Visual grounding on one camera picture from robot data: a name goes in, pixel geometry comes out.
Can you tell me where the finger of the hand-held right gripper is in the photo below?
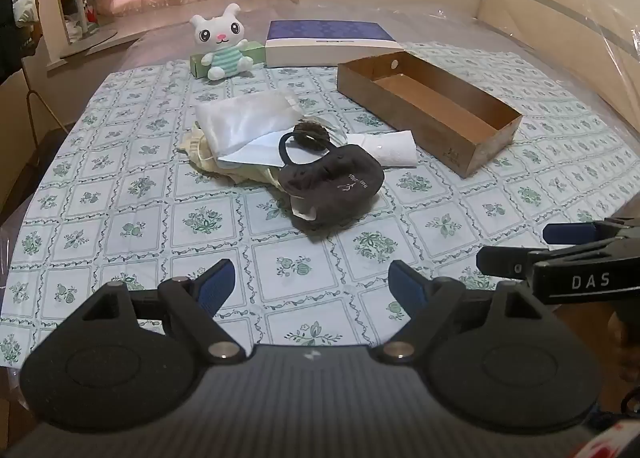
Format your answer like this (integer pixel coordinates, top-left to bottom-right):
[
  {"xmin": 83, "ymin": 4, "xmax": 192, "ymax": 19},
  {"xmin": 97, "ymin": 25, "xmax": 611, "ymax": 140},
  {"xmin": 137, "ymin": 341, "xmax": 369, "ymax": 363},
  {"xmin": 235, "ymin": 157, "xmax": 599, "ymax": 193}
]
[
  {"xmin": 476, "ymin": 245, "xmax": 551, "ymax": 283},
  {"xmin": 542, "ymin": 221, "xmax": 621, "ymax": 245}
]

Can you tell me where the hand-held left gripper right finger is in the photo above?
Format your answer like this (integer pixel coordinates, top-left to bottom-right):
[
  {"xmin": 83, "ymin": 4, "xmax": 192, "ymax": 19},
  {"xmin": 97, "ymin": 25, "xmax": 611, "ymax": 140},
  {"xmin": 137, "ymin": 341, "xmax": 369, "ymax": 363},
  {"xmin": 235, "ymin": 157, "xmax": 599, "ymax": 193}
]
[{"xmin": 371, "ymin": 260, "xmax": 543, "ymax": 364}]

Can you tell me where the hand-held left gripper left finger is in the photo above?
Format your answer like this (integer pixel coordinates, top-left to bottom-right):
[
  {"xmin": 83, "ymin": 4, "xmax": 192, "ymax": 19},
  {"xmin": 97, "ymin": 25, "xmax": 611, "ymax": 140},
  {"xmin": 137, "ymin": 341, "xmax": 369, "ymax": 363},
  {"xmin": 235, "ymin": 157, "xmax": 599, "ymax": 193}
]
[{"xmin": 82, "ymin": 259, "xmax": 246, "ymax": 364}]

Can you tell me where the dark brown eye mask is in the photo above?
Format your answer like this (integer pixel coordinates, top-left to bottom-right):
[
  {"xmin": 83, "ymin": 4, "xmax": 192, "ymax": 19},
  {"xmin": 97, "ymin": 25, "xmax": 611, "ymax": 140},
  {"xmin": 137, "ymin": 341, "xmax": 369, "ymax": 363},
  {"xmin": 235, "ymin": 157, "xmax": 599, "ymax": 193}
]
[{"xmin": 277, "ymin": 130, "xmax": 386, "ymax": 226}]

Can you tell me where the brown cardboard box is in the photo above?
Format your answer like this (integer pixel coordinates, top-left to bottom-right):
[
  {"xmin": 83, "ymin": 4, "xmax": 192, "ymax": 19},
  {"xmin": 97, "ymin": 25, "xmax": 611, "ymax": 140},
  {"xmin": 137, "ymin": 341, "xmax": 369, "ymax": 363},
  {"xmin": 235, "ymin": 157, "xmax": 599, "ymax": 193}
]
[{"xmin": 336, "ymin": 50, "xmax": 523, "ymax": 179}]

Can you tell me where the yellow towel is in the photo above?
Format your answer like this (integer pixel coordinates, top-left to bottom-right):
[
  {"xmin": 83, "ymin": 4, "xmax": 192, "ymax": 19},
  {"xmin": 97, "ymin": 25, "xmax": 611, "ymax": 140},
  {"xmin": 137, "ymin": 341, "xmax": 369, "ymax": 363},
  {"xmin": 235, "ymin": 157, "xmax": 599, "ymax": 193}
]
[{"xmin": 180, "ymin": 125, "xmax": 291, "ymax": 189}]

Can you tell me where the white towel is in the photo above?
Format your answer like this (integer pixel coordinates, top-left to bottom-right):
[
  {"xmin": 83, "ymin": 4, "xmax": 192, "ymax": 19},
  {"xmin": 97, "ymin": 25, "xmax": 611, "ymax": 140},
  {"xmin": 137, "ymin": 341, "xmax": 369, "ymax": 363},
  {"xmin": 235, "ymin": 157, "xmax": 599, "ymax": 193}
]
[{"xmin": 350, "ymin": 130, "xmax": 418, "ymax": 169}]

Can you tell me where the white cloth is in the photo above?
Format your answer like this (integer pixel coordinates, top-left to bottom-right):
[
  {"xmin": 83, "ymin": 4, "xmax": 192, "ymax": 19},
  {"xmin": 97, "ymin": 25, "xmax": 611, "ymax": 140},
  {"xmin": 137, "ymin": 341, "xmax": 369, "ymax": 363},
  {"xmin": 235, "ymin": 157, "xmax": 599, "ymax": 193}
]
[{"xmin": 195, "ymin": 90, "xmax": 301, "ymax": 161}]

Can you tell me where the brown scrunchie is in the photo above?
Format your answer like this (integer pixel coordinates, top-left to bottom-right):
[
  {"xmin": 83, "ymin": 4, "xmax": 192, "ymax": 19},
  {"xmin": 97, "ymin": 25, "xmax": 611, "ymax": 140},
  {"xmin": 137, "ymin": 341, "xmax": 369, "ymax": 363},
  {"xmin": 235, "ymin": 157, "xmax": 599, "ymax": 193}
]
[{"xmin": 292, "ymin": 120, "xmax": 332, "ymax": 145}]

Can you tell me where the red and white printed fabric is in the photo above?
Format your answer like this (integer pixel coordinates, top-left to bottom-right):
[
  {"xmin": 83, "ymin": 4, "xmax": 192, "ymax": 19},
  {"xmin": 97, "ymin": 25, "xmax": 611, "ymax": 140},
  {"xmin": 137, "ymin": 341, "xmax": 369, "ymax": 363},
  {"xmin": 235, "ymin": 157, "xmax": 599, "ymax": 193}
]
[{"xmin": 582, "ymin": 415, "xmax": 640, "ymax": 458}]

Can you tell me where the plastic wrapped headboard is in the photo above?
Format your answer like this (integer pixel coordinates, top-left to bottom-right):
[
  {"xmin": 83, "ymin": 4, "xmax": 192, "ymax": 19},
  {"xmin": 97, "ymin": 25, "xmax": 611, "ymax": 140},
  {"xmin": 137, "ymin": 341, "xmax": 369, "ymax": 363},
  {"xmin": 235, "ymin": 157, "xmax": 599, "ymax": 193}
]
[{"xmin": 472, "ymin": 0, "xmax": 640, "ymax": 113}]

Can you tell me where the green carton box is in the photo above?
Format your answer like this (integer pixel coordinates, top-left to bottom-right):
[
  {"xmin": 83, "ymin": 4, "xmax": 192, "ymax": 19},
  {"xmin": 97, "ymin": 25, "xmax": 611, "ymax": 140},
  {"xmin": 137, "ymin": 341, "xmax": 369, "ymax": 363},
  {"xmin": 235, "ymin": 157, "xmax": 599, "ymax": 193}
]
[{"xmin": 190, "ymin": 41, "xmax": 266, "ymax": 78}]

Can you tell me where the white striped plush toy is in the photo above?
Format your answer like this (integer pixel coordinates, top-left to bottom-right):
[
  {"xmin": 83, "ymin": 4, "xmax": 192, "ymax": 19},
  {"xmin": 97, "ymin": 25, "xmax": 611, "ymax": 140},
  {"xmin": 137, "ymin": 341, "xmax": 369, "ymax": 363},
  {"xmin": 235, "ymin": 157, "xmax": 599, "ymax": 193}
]
[{"xmin": 189, "ymin": 2, "xmax": 251, "ymax": 81}]

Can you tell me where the blue and white box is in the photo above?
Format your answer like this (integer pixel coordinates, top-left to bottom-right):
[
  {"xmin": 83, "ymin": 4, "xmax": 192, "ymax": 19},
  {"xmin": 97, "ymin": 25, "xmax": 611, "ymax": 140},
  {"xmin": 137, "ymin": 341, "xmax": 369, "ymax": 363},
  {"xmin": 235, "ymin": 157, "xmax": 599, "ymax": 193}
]
[{"xmin": 264, "ymin": 20, "xmax": 403, "ymax": 68}]

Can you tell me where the white pole stand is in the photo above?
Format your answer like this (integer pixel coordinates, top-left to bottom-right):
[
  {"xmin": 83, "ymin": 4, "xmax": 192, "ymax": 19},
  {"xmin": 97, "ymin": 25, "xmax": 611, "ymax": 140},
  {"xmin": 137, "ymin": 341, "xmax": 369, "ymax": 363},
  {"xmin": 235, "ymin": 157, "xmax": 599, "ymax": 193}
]
[{"xmin": 60, "ymin": 0, "xmax": 118, "ymax": 59}]

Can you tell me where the thin metal frame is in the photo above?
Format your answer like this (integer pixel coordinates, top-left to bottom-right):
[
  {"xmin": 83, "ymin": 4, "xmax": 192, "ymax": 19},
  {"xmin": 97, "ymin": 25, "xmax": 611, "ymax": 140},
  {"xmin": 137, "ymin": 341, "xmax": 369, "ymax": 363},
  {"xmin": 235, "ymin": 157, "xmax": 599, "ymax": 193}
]
[{"xmin": 22, "ymin": 58, "xmax": 68, "ymax": 139}]

